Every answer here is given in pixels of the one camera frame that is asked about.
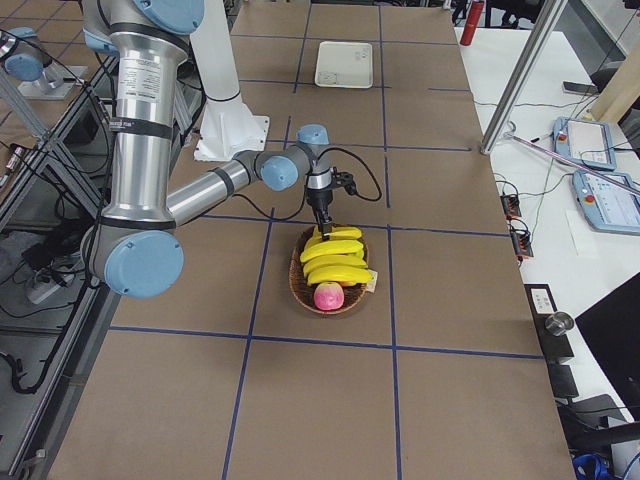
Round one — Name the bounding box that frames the blue teach pendant near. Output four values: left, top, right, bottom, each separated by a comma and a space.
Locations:
572, 171, 639, 235

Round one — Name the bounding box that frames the blue teach pendant far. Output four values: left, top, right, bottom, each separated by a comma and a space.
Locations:
553, 117, 617, 171

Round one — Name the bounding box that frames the pink apple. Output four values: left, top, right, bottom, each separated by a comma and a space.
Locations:
313, 282, 345, 311

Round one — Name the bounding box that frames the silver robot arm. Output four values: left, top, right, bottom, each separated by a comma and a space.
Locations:
84, 1, 332, 298

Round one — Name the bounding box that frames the yellow banana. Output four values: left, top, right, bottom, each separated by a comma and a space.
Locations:
303, 254, 368, 277
307, 265, 373, 285
311, 226, 363, 241
300, 239, 364, 263

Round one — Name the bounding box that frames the black smartphone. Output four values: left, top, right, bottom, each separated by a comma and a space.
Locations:
562, 81, 599, 96

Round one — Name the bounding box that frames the paper price tag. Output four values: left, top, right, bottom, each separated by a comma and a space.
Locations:
365, 270, 378, 293

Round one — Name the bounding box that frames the pink white rod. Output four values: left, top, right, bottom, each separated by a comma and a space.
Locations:
507, 134, 639, 197

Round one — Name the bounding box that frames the aluminium frame post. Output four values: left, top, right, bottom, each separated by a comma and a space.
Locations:
480, 0, 568, 155

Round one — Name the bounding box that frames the red bottle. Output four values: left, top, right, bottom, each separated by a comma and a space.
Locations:
460, 0, 485, 46

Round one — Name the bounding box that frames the white bear tray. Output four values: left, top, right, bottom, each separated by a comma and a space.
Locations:
314, 41, 373, 89

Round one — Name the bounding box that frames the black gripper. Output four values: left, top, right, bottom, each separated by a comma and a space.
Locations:
306, 169, 333, 240

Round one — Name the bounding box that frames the blue teach pendant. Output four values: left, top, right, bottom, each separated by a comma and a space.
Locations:
572, 171, 639, 235
553, 117, 617, 171

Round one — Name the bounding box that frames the metal cup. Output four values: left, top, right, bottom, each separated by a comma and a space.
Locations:
544, 311, 575, 337

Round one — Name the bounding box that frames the brown wicker basket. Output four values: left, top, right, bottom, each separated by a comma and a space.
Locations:
289, 226, 371, 315

